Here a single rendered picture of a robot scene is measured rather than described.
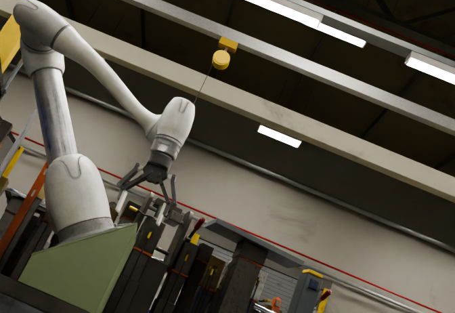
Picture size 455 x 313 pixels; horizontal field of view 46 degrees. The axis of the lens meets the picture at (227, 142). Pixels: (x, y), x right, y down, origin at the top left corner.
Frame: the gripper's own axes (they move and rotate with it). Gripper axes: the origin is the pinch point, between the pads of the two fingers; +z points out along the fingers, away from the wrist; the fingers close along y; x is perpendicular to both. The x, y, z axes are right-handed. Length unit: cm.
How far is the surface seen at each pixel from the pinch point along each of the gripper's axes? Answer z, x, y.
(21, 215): 9, 23, -46
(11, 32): -77, 63, -113
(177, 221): -8.3, 34.0, 5.6
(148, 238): 2.8, 23.3, 0.3
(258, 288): 3, 52, 41
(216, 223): -10.2, 24.7, 20.8
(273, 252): -9, 34, 43
